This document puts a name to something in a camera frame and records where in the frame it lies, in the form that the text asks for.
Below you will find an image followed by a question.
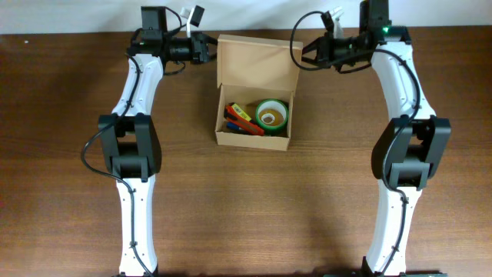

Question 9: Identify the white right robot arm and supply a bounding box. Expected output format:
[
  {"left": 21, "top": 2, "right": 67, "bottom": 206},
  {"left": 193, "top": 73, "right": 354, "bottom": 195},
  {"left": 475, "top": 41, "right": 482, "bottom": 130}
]
[{"left": 292, "top": 1, "right": 451, "bottom": 276}]

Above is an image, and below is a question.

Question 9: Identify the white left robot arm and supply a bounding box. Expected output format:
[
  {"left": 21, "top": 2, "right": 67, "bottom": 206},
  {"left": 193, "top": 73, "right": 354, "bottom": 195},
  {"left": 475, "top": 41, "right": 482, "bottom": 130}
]
[{"left": 97, "top": 6, "right": 303, "bottom": 276}]

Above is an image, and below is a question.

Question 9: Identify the orange pen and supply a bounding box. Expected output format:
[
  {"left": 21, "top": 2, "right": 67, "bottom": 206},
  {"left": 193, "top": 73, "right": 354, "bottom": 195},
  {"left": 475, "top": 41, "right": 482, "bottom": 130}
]
[{"left": 224, "top": 105, "right": 264, "bottom": 136}]

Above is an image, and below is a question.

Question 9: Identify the green tape roll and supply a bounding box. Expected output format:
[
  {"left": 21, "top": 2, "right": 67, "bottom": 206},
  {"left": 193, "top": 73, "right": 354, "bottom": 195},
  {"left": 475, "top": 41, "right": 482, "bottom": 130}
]
[{"left": 255, "top": 98, "right": 289, "bottom": 135}]

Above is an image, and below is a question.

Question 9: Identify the cardboard box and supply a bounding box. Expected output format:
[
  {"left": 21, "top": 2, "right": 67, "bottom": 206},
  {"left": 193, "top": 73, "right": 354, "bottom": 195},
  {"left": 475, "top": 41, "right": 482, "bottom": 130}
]
[{"left": 214, "top": 34, "right": 303, "bottom": 151}]

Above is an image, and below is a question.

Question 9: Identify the yellow tape roll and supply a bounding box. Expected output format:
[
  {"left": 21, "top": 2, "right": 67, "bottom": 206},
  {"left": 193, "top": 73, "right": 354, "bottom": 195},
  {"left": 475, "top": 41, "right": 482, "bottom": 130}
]
[{"left": 258, "top": 108, "right": 284, "bottom": 126}]

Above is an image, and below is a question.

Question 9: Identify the yellow highlighter pen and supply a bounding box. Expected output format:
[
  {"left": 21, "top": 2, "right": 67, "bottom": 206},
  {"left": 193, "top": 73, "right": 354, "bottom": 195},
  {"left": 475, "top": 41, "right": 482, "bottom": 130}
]
[{"left": 231, "top": 103, "right": 252, "bottom": 122}]

